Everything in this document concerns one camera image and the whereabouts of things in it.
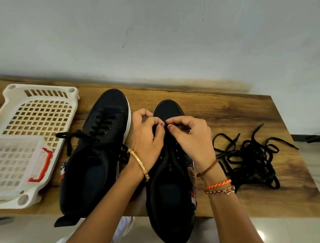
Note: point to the black shoelace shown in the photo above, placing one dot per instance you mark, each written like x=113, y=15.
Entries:
x=250, y=160
x=260, y=173

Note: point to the person's right hand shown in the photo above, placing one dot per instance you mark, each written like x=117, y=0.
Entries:
x=196, y=140

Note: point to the person's left forearm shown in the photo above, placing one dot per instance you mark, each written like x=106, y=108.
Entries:
x=107, y=210

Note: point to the white box under table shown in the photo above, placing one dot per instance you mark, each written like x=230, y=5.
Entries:
x=7, y=219

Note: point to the person's right forearm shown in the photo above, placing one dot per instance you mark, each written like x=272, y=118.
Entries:
x=232, y=215

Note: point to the person's left hand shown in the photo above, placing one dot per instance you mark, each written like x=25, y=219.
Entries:
x=145, y=142

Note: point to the black sneaker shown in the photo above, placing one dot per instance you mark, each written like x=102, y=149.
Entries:
x=95, y=165
x=170, y=200

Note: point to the white plastic lattice basket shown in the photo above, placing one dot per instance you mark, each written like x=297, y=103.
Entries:
x=37, y=107

